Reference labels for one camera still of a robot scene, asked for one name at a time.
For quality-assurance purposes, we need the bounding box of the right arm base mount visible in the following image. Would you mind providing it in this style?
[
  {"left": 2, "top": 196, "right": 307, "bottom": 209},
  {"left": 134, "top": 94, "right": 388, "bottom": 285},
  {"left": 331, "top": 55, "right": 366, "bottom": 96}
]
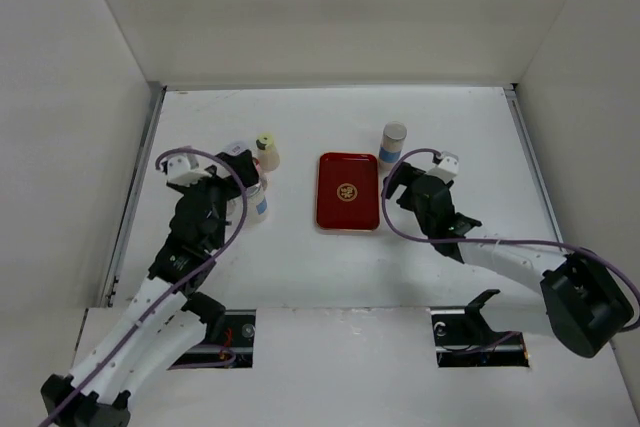
[{"left": 430, "top": 289, "right": 529, "bottom": 368}]

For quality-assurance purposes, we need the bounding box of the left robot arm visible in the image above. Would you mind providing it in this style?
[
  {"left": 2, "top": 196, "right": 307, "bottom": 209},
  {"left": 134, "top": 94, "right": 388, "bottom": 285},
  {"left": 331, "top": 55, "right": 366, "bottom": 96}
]
[{"left": 41, "top": 147, "right": 260, "bottom": 426}]

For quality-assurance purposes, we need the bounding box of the pink cap bottle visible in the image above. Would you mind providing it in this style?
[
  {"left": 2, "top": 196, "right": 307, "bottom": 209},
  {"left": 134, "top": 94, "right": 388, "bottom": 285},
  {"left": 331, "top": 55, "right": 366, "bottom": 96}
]
[{"left": 252, "top": 157, "right": 268, "bottom": 190}]

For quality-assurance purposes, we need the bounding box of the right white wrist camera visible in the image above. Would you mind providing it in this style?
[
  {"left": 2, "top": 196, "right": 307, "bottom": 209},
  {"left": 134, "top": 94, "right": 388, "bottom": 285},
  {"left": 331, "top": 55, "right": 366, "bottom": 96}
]
[{"left": 429, "top": 151, "right": 460, "bottom": 183}]

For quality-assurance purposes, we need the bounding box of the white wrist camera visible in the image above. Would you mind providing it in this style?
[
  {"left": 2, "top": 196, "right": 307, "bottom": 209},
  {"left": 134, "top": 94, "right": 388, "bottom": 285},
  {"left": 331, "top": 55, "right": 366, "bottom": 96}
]
[
  {"left": 429, "top": 151, "right": 460, "bottom": 183},
  {"left": 161, "top": 153, "right": 209, "bottom": 186}
]

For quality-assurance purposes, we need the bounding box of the short jar white lid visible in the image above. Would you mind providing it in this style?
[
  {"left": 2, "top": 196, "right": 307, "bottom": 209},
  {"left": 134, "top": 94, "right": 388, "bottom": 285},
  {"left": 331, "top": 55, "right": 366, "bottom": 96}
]
[{"left": 223, "top": 141, "right": 249, "bottom": 156}]

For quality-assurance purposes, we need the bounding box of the yellow cap bottle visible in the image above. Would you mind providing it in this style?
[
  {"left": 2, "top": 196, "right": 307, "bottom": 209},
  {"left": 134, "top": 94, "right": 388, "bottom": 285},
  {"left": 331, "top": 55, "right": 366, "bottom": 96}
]
[{"left": 256, "top": 133, "right": 280, "bottom": 172}]

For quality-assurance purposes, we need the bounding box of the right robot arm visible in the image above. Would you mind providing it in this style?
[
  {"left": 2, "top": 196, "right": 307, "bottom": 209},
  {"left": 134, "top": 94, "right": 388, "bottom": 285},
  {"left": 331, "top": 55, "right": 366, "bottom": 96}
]
[{"left": 382, "top": 162, "right": 639, "bottom": 358}]

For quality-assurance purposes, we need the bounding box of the purple cable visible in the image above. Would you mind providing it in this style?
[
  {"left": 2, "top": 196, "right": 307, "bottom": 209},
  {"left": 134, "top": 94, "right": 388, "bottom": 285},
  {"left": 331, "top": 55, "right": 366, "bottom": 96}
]
[
  {"left": 380, "top": 147, "right": 640, "bottom": 333},
  {"left": 37, "top": 146, "right": 251, "bottom": 427}
]

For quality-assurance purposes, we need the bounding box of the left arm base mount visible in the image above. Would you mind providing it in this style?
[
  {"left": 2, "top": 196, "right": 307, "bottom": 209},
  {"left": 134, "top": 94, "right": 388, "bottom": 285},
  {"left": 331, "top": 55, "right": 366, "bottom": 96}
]
[{"left": 172, "top": 310, "right": 257, "bottom": 369}]

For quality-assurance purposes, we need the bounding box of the tall jar blue label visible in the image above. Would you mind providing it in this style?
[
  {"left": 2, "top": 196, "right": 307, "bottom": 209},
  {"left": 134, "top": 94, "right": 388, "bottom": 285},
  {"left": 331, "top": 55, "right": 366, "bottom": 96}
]
[
  {"left": 246, "top": 183, "right": 268, "bottom": 224},
  {"left": 378, "top": 121, "right": 407, "bottom": 171}
]

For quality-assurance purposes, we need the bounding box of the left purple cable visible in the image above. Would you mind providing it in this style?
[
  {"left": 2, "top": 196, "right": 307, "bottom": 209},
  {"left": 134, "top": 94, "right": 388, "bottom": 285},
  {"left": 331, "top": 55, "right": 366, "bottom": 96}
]
[{"left": 37, "top": 146, "right": 251, "bottom": 427}]

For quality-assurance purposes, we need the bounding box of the red lacquer tray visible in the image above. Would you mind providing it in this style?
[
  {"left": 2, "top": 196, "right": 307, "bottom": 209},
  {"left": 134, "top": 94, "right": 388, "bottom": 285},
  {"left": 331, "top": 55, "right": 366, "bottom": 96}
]
[{"left": 315, "top": 152, "right": 380, "bottom": 231}]

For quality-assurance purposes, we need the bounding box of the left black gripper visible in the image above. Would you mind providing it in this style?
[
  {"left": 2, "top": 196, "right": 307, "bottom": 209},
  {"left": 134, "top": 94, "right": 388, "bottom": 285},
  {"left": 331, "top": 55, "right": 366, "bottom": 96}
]
[{"left": 171, "top": 151, "right": 259, "bottom": 249}]

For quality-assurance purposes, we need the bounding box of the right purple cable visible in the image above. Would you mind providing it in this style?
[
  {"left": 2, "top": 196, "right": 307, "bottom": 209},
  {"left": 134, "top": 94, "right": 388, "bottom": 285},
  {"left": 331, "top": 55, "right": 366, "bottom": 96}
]
[{"left": 380, "top": 147, "right": 640, "bottom": 333}]

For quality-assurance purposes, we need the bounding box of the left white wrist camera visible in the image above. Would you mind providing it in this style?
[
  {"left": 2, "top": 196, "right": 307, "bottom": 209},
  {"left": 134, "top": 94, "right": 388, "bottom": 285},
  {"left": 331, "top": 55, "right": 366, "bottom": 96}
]
[{"left": 161, "top": 153, "right": 209, "bottom": 186}]

